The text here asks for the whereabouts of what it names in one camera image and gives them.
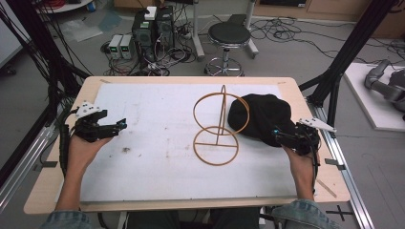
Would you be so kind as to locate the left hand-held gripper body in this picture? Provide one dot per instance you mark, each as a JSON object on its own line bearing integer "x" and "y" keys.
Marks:
{"x": 90, "y": 129}

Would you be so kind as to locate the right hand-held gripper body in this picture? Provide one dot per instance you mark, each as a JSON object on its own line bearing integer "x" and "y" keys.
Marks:
{"x": 306, "y": 138}

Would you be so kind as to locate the black hat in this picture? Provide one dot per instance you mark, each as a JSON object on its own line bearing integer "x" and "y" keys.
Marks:
{"x": 264, "y": 119}

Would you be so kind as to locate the person's left hand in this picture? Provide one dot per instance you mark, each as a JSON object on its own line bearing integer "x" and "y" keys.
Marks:
{"x": 84, "y": 152}

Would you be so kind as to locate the person's right hand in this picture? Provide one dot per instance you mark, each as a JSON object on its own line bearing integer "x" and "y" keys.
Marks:
{"x": 301, "y": 165}

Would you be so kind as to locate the white table mat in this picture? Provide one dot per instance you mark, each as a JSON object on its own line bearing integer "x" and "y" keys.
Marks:
{"x": 159, "y": 152}

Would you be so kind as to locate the thin wooden stick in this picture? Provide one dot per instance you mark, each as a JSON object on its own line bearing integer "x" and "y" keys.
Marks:
{"x": 326, "y": 188}

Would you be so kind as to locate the white board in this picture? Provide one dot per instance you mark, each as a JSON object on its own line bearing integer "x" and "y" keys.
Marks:
{"x": 366, "y": 105}

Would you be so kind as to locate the grey power supply unit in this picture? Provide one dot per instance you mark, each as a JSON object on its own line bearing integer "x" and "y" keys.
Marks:
{"x": 115, "y": 46}
{"x": 126, "y": 47}

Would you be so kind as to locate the clear plastic sheet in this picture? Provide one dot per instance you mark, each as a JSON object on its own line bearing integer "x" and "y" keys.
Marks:
{"x": 81, "y": 29}

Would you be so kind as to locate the black computer tower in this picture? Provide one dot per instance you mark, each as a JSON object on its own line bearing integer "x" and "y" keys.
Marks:
{"x": 165, "y": 27}
{"x": 144, "y": 36}

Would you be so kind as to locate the white desk leg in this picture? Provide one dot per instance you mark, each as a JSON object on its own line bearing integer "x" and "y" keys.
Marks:
{"x": 252, "y": 28}
{"x": 199, "y": 31}

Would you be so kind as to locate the white box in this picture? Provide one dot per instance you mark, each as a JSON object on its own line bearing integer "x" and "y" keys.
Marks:
{"x": 150, "y": 12}

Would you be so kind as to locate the black round stool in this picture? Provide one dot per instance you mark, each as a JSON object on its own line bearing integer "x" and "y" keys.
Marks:
{"x": 229, "y": 35}

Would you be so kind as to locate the aluminium rail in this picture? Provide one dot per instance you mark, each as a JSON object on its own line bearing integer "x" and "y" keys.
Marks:
{"x": 344, "y": 171}
{"x": 28, "y": 149}

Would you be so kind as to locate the black metal frame post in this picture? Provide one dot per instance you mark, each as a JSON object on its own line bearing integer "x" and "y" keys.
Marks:
{"x": 38, "y": 47}
{"x": 350, "y": 47}

